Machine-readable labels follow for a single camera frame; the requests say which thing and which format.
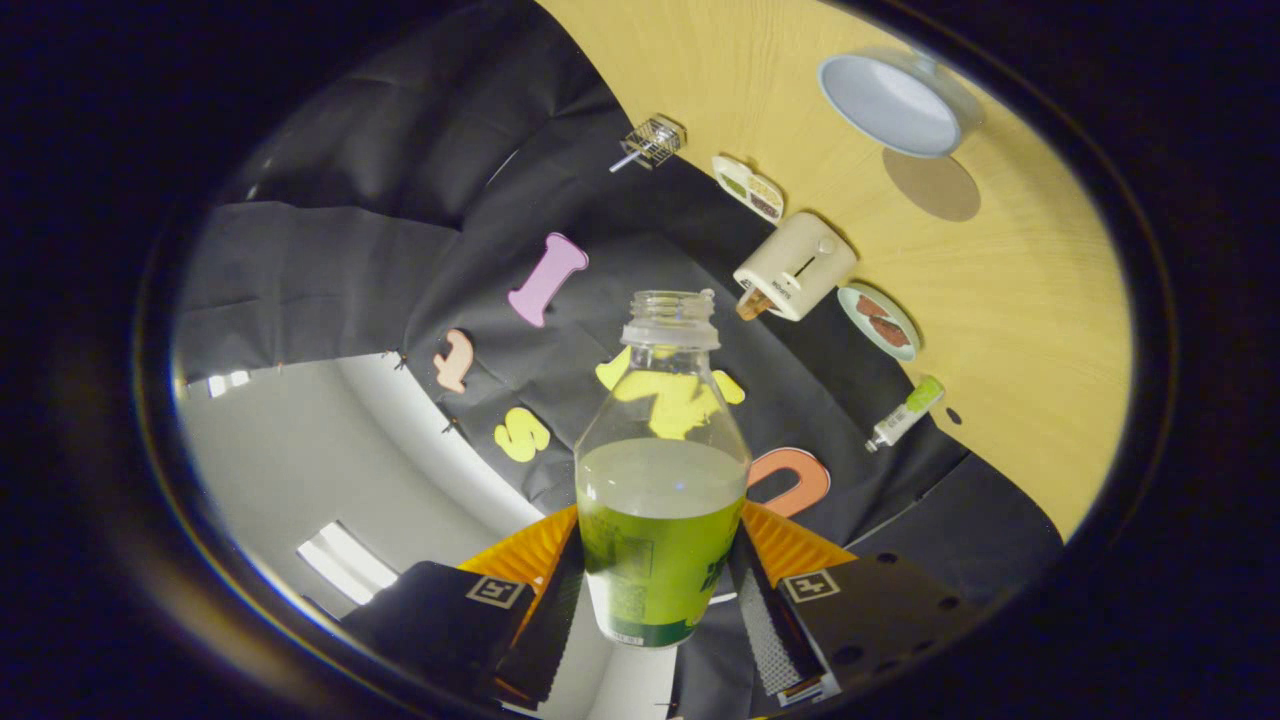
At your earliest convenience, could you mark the pale blue cup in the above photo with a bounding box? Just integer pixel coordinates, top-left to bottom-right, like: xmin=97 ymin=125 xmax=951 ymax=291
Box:
xmin=818 ymin=47 xmax=986 ymax=159

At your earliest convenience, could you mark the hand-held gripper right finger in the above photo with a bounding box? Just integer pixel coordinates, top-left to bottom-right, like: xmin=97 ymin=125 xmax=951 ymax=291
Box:
xmin=728 ymin=500 xmax=986 ymax=706

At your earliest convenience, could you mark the white divided dish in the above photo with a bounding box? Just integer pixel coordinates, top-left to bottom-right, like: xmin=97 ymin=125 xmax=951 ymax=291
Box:
xmin=711 ymin=154 xmax=785 ymax=224

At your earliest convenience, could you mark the pale green plate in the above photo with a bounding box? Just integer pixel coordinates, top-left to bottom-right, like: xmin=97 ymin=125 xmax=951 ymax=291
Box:
xmin=837 ymin=282 xmax=921 ymax=362

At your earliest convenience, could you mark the large ceiling light panel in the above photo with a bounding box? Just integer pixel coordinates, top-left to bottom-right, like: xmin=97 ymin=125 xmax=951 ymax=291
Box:
xmin=297 ymin=521 xmax=399 ymax=606

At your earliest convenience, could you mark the round brown coaster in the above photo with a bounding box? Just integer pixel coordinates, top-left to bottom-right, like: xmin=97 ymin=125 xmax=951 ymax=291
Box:
xmin=882 ymin=148 xmax=982 ymax=223

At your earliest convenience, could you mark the small white capped bottle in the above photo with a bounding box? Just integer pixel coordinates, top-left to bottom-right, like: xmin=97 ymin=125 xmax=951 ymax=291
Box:
xmin=865 ymin=376 xmax=945 ymax=453

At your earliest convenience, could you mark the cream toaster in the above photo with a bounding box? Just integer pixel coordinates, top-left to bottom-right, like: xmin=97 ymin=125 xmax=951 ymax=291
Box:
xmin=733 ymin=211 xmax=859 ymax=322

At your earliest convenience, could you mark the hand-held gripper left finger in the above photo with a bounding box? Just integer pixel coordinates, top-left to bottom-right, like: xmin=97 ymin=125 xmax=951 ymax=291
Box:
xmin=340 ymin=505 xmax=586 ymax=706

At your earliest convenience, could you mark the green label juice bottle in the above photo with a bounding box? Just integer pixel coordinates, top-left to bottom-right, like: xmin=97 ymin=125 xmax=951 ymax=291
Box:
xmin=574 ymin=289 xmax=753 ymax=649

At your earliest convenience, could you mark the wooden table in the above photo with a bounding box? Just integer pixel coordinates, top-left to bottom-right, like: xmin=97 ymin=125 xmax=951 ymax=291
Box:
xmin=540 ymin=0 xmax=1136 ymax=541

